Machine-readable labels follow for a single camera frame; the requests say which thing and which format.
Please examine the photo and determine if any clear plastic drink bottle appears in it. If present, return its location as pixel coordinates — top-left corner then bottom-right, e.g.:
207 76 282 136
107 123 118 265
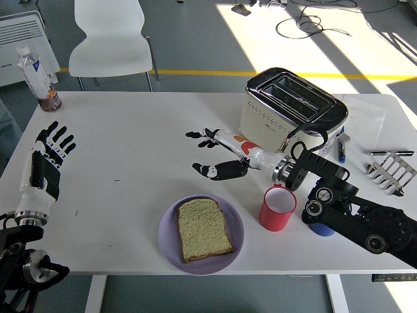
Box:
15 44 63 113

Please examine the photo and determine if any blue enamel mug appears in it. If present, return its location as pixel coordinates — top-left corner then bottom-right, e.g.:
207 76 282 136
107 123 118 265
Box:
309 223 336 237

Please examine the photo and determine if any white table leg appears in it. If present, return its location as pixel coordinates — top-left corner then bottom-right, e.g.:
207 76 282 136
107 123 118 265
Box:
325 274 350 313
85 275 108 313

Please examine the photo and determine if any silver metal toast rack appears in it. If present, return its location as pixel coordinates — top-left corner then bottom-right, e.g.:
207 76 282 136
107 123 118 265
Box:
364 153 417 196

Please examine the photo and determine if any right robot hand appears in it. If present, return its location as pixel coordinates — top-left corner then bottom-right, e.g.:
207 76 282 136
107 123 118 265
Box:
185 127 283 183

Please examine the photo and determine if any blue marker pen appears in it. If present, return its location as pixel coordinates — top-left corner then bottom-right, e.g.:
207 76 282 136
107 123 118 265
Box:
336 126 351 164

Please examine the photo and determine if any black floor cable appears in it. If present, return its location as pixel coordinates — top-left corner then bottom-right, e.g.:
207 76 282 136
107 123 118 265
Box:
275 5 352 40

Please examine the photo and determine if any white panel heater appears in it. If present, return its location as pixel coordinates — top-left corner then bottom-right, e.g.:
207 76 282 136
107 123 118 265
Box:
0 10 61 88

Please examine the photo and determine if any white plastic chair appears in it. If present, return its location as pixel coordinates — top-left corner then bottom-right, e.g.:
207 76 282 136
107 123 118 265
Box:
68 0 160 93

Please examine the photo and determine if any red enamel mug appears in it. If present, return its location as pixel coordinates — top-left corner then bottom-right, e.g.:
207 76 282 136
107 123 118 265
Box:
259 184 298 233

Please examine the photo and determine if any white paper sheet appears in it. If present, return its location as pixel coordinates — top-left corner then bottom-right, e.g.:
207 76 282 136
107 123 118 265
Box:
338 94 388 148

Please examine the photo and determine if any black ballpoint pen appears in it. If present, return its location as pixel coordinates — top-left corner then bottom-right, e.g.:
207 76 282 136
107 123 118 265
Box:
364 149 415 155

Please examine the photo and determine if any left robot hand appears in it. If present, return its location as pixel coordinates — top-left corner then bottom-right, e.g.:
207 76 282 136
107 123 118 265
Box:
14 121 78 216

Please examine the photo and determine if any brown bread slice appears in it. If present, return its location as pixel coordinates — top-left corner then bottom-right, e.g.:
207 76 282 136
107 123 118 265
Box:
177 200 235 263

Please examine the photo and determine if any purple round plate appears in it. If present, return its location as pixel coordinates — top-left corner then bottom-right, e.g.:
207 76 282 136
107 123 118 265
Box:
158 194 245 276

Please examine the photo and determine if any black table control panel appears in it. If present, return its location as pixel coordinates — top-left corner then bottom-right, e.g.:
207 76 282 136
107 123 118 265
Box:
371 273 417 283

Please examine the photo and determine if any cream and chrome toaster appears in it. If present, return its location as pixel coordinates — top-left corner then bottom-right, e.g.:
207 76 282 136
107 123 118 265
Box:
238 67 349 164

